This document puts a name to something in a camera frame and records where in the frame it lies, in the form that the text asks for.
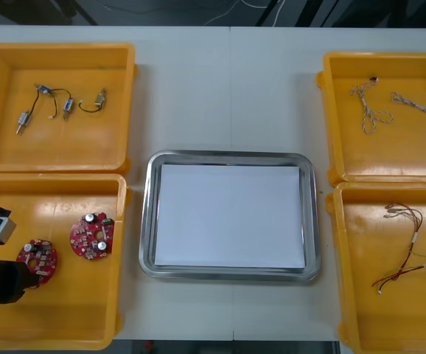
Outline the round red circuit board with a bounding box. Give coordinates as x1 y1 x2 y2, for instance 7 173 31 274
16 238 59 287
69 211 116 262

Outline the metal solenoid with cable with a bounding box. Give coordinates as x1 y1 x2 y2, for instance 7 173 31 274
15 84 41 136
78 88 109 113

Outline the blue-white twisted wire harness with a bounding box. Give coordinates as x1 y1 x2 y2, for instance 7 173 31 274
348 75 394 134
390 91 426 123

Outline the yellow-orange plastic bin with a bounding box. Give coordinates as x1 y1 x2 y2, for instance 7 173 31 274
315 51 426 187
325 181 426 354
0 173 133 351
0 42 140 175

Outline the steel tray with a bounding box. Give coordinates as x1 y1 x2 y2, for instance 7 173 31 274
138 149 321 284

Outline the white sheet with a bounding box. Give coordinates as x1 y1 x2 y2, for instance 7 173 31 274
153 164 307 269

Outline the white background cable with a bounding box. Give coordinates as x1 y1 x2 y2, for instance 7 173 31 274
273 0 287 25

